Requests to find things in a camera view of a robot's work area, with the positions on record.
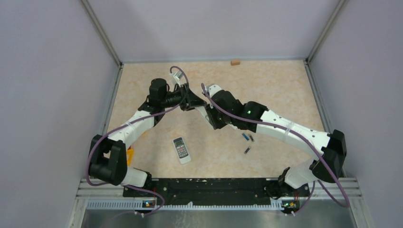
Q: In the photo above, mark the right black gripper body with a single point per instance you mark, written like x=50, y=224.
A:
x=218, y=120

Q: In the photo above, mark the slim white remote control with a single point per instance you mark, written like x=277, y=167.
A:
x=202, y=111

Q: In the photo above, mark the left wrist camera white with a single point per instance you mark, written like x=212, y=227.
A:
x=176, y=77

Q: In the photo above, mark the white grey remote control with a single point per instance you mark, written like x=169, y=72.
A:
x=181, y=150

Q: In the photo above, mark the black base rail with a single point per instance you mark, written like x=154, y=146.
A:
x=218, y=191

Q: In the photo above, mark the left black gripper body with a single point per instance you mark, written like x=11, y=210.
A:
x=179, y=97

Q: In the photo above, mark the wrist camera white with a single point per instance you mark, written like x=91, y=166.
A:
x=176, y=77
x=213, y=89

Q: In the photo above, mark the orange plastic frame toy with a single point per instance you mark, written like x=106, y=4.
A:
x=129, y=156

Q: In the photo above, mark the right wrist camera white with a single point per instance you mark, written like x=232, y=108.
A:
x=213, y=89

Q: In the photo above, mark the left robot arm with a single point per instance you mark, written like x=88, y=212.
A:
x=107, y=159

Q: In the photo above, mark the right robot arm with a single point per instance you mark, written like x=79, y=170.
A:
x=327, y=151

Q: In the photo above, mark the small wooden block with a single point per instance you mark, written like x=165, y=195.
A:
x=235, y=62

